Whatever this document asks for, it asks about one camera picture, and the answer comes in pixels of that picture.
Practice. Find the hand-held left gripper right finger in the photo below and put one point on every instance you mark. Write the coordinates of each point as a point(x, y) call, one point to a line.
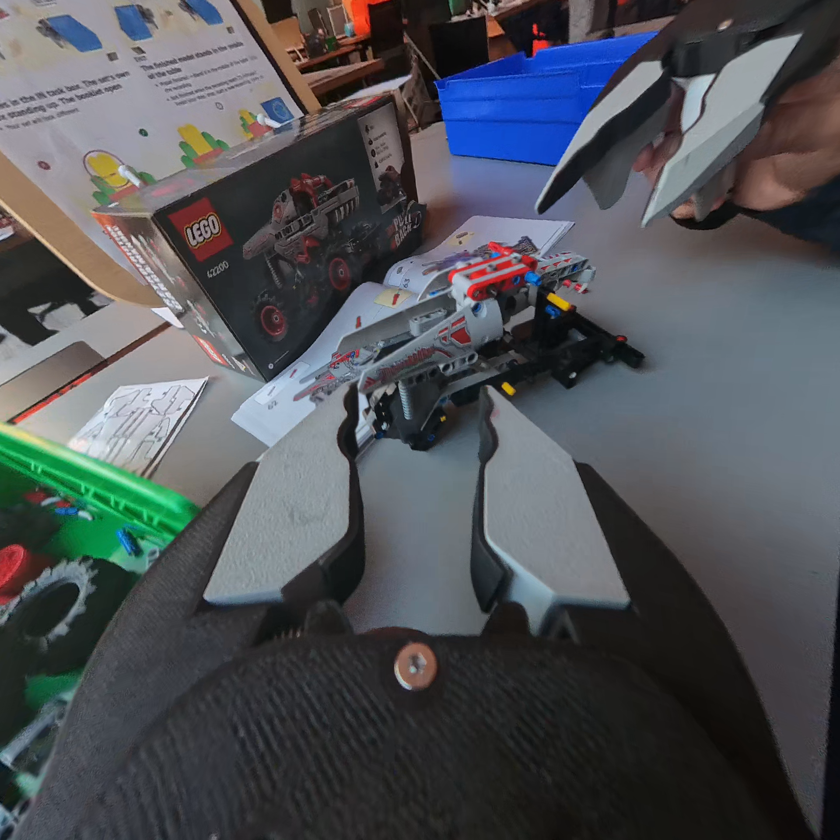
point(544, 525)

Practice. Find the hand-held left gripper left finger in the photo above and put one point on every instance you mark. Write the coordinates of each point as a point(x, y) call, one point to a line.
point(289, 512)

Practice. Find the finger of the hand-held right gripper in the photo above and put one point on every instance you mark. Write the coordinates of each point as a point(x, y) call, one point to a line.
point(623, 118)
point(722, 124)

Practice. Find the green plastic bin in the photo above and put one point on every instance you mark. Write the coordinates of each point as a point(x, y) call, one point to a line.
point(98, 479)

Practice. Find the grey red lego truck model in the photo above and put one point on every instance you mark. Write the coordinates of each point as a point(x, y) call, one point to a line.
point(485, 315)

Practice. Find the person's right forearm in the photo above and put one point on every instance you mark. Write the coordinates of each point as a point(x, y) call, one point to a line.
point(820, 223)

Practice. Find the pile of loose lego pieces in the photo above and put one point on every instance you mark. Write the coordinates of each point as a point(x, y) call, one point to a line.
point(128, 539)

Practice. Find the lego sticker sheet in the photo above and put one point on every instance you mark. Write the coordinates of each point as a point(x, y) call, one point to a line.
point(144, 420)

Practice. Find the open lego instruction booklet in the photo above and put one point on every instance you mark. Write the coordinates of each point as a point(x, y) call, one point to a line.
point(367, 305)

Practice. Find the black lego tire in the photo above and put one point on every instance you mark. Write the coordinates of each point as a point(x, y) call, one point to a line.
point(92, 613)

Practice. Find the red lego wheel hub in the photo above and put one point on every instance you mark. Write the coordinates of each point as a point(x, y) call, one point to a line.
point(16, 564)

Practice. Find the black lego truck box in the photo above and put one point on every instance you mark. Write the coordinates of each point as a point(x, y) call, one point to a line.
point(295, 229)

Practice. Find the person's right hand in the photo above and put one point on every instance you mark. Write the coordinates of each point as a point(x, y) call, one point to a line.
point(794, 144)

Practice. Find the blue plastic bin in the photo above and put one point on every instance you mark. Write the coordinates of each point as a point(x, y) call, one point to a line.
point(512, 111)

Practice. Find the wooden workbench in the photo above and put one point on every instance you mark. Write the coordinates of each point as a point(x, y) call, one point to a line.
point(341, 65)

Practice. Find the cardboard poster board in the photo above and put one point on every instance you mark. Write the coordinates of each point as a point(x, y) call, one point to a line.
point(98, 79)

